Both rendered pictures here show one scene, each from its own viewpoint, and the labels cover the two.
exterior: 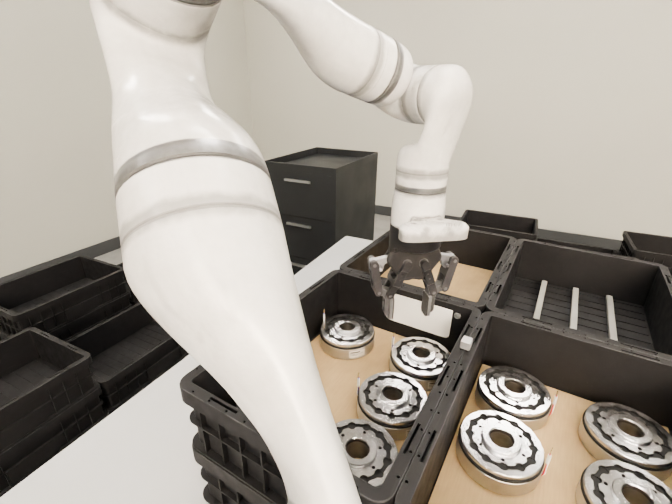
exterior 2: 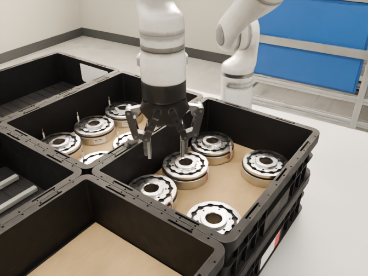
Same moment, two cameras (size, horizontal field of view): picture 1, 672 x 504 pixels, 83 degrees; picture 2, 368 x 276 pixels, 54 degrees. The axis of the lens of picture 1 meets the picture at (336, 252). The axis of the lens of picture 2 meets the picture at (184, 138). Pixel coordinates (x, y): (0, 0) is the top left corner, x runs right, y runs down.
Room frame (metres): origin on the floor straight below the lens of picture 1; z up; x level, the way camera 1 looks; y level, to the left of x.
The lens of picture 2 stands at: (1.07, -0.04, 1.33)
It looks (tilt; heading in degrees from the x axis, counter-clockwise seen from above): 32 degrees down; 185
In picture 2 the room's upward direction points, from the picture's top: straight up
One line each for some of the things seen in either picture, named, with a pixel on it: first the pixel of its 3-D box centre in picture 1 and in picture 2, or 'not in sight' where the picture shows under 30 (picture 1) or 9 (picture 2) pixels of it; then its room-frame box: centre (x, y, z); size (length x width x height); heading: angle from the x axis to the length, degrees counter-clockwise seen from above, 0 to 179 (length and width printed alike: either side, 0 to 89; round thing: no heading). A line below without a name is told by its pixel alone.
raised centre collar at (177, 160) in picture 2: (392, 394); (185, 162); (0.43, -0.09, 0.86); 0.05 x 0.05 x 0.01
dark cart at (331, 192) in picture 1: (324, 228); not in sight; (2.27, 0.08, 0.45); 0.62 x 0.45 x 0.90; 154
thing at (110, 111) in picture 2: not in sight; (123, 109); (0.18, -0.28, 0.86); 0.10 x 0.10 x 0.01
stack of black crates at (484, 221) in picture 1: (491, 257); not in sight; (2.02, -0.91, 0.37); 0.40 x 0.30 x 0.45; 64
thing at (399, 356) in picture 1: (421, 355); (151, 190); (0.52, -0.15, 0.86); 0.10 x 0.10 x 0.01
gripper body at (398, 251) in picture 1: (413, 248); (164, 99); (0.52, -0.12, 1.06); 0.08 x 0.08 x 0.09
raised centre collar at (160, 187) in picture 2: (421, 353); (151, 188); (0.52, -0.15, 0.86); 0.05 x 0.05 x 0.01
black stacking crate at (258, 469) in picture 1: (350, 373); (213, 173); (0.47, -0.02, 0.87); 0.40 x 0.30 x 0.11; 149
